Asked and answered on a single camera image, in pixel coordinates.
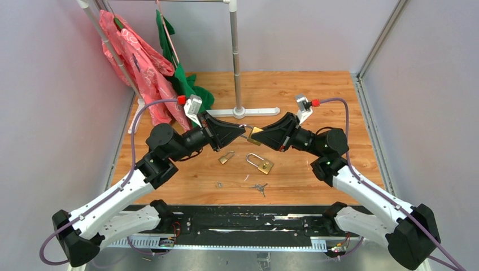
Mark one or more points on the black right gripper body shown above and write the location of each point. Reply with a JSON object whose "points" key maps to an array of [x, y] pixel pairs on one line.
{"points": [[299, 138]]}

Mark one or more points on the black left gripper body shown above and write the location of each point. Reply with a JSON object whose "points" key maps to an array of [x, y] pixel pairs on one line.
{"points": [[203, 135]]}

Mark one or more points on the small brass padlock with key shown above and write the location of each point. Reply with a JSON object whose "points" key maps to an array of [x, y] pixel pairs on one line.
{"points": [[228, 155]]}

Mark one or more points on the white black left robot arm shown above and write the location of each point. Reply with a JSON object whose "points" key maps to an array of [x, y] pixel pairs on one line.
{"points": [[85, 231]]}

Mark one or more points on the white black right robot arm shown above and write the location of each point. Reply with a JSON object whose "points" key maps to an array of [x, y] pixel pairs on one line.
{"points": [[408, 232]]}

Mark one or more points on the silver key bunch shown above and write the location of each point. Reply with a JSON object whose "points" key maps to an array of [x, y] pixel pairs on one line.
{"points": [[260, 188]]}

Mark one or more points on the green garment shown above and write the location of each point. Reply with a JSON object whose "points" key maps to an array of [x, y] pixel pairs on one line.
{"points": [[182, 84]]}

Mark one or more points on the white metal clothes rack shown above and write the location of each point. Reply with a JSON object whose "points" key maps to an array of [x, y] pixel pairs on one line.
{"points": [[238, 111]]}

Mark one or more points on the pink patterned garment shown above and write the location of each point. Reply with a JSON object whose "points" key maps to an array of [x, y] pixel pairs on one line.
{"points": [[147, 68]]}

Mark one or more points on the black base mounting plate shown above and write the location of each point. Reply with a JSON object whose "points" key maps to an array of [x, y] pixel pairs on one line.
{"points": [[258, 225]]}

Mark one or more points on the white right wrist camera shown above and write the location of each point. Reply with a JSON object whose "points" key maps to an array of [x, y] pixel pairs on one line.
{"points": [[304, 108]]}

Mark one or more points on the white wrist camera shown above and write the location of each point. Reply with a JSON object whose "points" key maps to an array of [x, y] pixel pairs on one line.
{"points": [[304, 108], [192, 107]]}

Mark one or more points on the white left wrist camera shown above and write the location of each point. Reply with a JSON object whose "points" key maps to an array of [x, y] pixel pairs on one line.
{"points": [[192, 107]]}

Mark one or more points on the slotted grey cable duct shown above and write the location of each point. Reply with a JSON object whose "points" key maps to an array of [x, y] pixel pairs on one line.
{"points": [[144, 242]]}

